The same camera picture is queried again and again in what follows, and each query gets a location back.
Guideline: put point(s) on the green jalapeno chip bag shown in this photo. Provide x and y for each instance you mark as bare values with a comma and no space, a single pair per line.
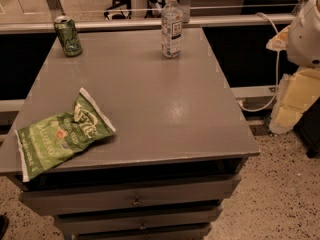
54,140

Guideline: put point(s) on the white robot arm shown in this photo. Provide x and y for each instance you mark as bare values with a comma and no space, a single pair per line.
301,39

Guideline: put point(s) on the grey drawer cabinet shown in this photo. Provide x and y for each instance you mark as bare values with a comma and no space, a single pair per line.
179,145

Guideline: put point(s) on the green soda can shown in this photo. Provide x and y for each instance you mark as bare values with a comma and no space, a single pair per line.
68,36

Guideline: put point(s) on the drawer metal knob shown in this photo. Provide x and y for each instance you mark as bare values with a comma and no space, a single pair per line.
136,202
142,227

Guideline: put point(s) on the grey metal railing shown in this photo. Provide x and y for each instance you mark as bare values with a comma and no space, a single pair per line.
133,24

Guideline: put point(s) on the black office chair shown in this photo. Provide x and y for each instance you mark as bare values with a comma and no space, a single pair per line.
120,9

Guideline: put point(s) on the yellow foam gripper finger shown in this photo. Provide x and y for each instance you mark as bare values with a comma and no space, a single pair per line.
295,95

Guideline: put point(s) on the clear plastic water bottle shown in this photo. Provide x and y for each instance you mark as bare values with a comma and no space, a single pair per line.
171,29

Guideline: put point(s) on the top drawer metal knob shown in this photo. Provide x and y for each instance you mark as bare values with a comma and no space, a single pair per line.
136,202

